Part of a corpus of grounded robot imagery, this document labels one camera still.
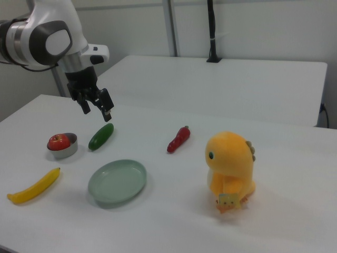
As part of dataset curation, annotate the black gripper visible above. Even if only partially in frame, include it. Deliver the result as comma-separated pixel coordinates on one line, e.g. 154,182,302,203
64,66,115,123

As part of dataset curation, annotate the orange plush dinosaur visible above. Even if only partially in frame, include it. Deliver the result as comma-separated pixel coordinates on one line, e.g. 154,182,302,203
205,131,257,214

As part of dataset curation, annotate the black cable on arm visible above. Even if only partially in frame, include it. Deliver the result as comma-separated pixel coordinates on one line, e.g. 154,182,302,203
22,62,60,73

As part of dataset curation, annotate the black cable at table edge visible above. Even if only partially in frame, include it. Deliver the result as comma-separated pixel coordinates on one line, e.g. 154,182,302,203
321,103,330,129

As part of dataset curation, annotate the green toy cucumber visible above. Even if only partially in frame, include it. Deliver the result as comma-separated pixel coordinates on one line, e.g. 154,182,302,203
88,123,115,151

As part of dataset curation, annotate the black pole with base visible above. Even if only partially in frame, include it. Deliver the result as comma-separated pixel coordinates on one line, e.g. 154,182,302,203
206,0,222,63

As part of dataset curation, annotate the small metal bowl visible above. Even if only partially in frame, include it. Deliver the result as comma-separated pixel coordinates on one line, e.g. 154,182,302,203
47,132,78,159

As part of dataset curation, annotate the yellow toy banana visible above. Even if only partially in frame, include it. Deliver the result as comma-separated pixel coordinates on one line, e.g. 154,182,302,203
7,167,62,204

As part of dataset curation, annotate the grey partition post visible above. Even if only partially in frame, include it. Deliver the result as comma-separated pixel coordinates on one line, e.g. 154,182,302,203
165,0,182,57

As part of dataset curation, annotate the red toy chili pepper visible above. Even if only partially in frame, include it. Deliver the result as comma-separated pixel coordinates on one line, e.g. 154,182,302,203
166,125,191,153

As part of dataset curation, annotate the pale green plastic plate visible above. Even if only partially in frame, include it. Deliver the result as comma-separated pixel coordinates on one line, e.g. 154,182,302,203
87,159,147,204

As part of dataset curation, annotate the paper tag on plush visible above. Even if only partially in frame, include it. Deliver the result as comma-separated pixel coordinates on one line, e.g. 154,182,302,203
216,192,242,214

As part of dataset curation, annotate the red toy apple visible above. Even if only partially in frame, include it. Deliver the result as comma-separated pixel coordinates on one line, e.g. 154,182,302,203
47,133,71,151

